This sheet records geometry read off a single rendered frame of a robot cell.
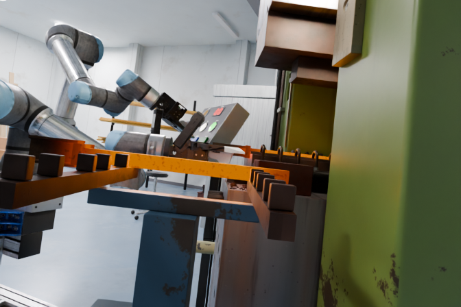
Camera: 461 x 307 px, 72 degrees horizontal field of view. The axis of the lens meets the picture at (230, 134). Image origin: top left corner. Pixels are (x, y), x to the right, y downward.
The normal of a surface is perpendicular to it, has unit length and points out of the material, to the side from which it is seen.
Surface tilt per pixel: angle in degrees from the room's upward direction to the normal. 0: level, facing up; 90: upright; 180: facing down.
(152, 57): 90
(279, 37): 90
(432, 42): 90
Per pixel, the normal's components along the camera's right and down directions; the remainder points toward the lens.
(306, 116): 0.05, -0.05
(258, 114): -0.37, -0.10
